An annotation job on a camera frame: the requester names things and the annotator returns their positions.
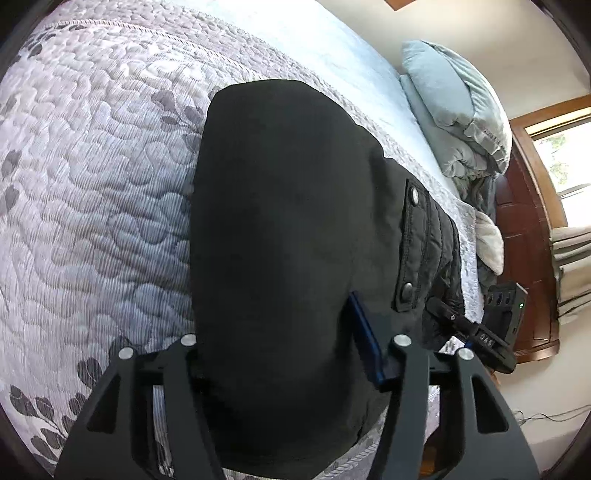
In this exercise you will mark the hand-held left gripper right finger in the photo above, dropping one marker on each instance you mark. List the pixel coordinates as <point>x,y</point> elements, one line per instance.
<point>365,344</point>

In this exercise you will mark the black quilted jacket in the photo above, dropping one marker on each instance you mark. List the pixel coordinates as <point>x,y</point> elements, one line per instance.
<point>286,258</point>

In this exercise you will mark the beige curtain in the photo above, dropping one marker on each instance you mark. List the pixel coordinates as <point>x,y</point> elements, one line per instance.
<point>572,267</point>

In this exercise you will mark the quilted floral bedspread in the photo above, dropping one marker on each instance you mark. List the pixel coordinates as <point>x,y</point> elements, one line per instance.
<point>92,184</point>

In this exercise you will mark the white fluffy blanket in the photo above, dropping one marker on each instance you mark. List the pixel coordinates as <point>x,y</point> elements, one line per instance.
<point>491,244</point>

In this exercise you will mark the light blue pillow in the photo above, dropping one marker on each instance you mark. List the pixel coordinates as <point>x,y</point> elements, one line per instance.
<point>461,115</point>

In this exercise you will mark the wooden framed window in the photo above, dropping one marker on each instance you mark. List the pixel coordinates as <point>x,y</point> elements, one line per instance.
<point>554,152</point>

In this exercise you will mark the wooden headboard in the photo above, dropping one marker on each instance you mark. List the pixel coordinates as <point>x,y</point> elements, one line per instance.
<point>521,258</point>

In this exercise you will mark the dark grey blanket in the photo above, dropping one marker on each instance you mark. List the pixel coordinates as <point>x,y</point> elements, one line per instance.
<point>482,221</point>

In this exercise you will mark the light blue bed sheet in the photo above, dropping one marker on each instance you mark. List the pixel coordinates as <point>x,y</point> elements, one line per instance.
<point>332,60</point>

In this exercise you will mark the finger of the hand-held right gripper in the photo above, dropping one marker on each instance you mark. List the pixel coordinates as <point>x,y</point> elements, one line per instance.
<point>450,318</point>

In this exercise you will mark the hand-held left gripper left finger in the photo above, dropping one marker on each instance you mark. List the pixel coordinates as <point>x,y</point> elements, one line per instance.
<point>184,374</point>

